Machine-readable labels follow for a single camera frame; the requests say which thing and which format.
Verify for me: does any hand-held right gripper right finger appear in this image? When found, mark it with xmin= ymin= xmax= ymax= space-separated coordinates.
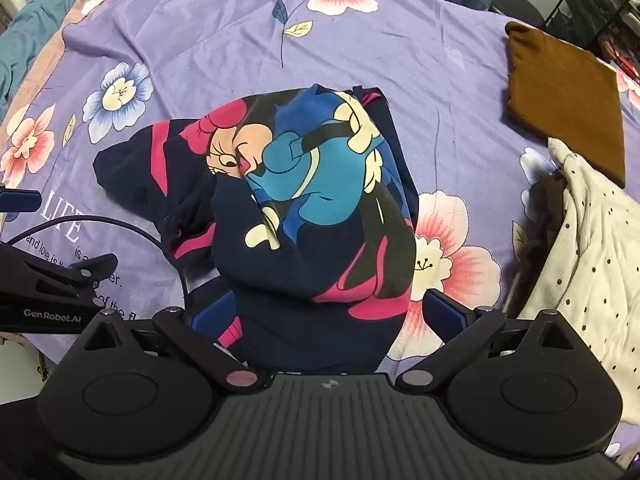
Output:
xmin=396 ymin=289 xmax=576 ymax=395

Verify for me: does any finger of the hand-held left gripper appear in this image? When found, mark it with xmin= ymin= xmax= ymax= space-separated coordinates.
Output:
xmin=0 ymin=190 xmax=43 ymax=213
xmin=0 ymin=245 xmax=119 ymax=308

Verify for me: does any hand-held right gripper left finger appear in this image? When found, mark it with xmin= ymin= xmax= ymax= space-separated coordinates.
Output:
xmin=70 ymin=290 xmax=261 ymax=395

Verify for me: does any navy cartoon print shirt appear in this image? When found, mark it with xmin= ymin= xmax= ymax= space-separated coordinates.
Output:
xmin=92 ymin=85 xmax=421 ymax=376

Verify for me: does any dark brown cloth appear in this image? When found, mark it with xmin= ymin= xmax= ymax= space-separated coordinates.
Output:
xmin=510 ymin=170 xmax=568 ymax=306

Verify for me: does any white polka dot garment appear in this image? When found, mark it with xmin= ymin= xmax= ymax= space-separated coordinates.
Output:
xmin=502 ymin=137 xmax=640 ymax=413

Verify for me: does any teal blanket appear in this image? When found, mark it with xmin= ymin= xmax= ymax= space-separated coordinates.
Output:
xmin=0 ymin=0 xmax=108 ymax=111

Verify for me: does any brown folded garment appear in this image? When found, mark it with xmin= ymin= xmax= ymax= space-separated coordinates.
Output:
xmin=504 ymin=21 xmax=628 ymax=188

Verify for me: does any purple floral bedsheet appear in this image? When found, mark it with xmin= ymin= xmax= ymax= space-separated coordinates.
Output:
xmin=0 ymin=0 xmax=640 ymax=466

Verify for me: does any black round chair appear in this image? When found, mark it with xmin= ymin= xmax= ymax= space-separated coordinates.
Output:
xmin=492 ymin=0 xmax=548 ymax=28

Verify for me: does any black cable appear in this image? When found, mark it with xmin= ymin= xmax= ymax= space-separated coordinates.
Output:
xmin=10 ymin=215 xmax=191 ymax=311

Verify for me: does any black wire rack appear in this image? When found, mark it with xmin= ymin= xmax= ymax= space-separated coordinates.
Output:
xmin=545 ymin=0 xmax=640 ymax=78

